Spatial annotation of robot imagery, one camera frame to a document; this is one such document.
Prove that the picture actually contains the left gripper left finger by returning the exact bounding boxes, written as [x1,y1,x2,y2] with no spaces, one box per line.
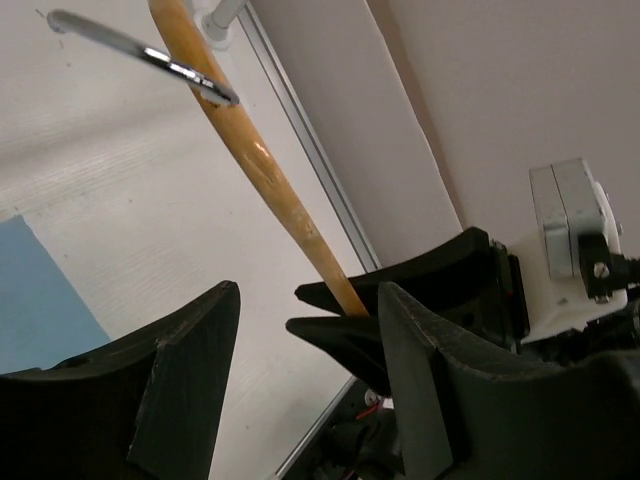
[1,281,240,479]

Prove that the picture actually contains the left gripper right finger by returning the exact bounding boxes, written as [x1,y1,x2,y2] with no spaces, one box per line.
[378,282,639,479]

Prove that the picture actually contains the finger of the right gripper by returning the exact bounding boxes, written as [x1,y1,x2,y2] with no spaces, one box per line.
[285,316,390,395]

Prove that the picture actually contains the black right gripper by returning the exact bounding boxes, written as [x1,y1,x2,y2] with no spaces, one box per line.
[294,227,532,354]

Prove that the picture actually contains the light blue trousers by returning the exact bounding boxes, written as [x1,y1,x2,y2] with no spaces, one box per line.
[1,216,110,374]

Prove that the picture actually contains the wooden clothes hanger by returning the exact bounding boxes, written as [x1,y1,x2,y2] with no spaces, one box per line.
[46,1,368,317]

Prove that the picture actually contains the white metal clothes rack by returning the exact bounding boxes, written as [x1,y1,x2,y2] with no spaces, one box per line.
[192,0,248,51]

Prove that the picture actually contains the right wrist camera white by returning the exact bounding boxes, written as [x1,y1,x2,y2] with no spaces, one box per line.
[509,158,627,344]

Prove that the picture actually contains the aluminium rail on right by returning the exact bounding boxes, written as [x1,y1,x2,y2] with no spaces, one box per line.
[238,2,380,272]

